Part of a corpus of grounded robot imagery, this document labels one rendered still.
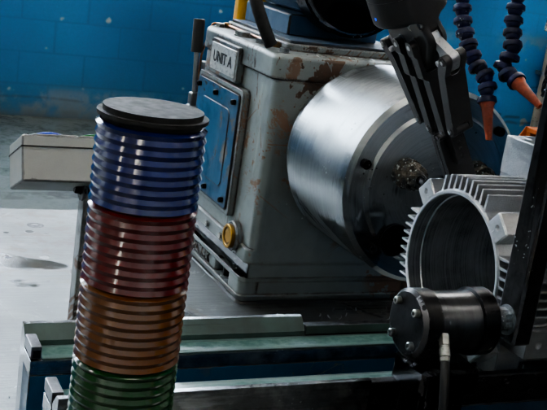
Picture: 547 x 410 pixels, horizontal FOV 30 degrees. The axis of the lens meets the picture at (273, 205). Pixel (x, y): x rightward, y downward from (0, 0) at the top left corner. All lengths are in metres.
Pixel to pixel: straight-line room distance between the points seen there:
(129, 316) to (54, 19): 5.94
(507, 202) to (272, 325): 0.27
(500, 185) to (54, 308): 0.63
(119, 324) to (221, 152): 0.97
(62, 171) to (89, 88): 5.49
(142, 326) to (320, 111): 0.80
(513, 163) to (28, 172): 0.50
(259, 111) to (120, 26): 5.16
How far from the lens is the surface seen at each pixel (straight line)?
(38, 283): 1.46
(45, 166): 1.09
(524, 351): 1.02
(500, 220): 0.98
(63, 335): 0.99
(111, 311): 0.55
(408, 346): 0.87
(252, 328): 1.05
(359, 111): 1.25
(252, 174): 1.44
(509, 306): 0.93
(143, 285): 0.55
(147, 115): 0.53
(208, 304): 1.45
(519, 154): 1.09
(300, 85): 1.40
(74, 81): 6.55
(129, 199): 0.53
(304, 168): 1.31
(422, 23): 0.99
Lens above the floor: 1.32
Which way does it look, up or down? 15 degrees down
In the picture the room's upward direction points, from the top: 8 degrees clockwise
